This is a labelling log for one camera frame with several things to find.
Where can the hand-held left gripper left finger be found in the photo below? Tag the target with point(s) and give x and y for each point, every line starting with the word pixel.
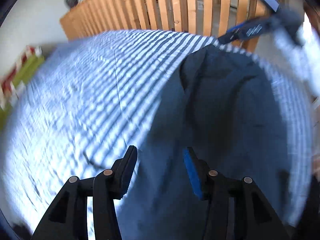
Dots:
pixel 127 170

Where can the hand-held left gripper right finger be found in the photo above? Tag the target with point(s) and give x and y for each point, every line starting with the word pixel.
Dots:
pixel 192 175

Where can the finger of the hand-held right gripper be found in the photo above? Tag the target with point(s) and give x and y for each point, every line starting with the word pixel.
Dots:
pixel 250 31

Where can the dark blue pants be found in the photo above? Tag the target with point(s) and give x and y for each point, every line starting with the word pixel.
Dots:
pixel 225 117

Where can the blue white striped bedspread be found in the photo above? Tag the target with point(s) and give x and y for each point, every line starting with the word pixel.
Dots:
pixel 87 92

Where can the person's dark trouser leg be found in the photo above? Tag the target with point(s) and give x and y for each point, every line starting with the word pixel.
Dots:
pixel 301 232

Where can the wooden slatted bed frame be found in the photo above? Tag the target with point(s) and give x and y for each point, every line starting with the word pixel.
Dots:
pixel 175 5

